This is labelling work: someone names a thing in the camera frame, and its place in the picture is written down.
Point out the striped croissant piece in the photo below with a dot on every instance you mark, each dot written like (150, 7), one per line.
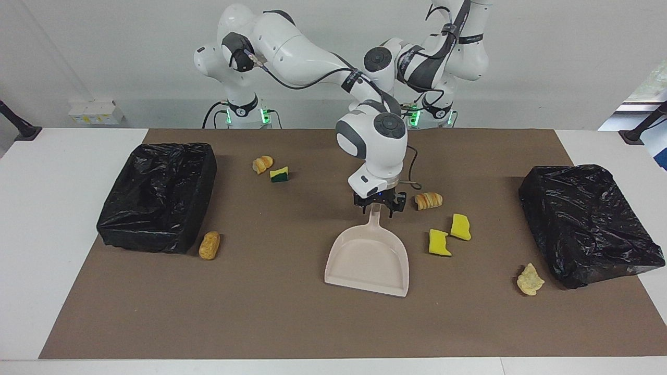
(428, 200)

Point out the small orange croissant piece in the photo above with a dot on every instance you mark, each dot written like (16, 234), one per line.
(262, 164)

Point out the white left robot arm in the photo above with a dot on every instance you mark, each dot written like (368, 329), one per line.
(464, 41)

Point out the brown oval bread roll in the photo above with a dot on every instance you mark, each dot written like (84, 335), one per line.
(209, 246)

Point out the brown table mat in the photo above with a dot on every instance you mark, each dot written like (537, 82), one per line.
(260, 312)

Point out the yellow and green sponge piece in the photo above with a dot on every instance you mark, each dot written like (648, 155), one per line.
(279, 174)

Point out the beige plastic dustpan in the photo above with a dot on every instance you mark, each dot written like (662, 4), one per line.
(367, 260)

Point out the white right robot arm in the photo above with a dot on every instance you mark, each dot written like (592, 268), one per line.
(302, 52)

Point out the pale flaky bread piece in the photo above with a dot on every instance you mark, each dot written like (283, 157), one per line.
(530, 281)

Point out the black bag lined bin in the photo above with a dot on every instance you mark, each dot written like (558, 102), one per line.
(583, 224)
(156, 198)

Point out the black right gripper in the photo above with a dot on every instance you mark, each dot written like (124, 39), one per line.
(380, 197)

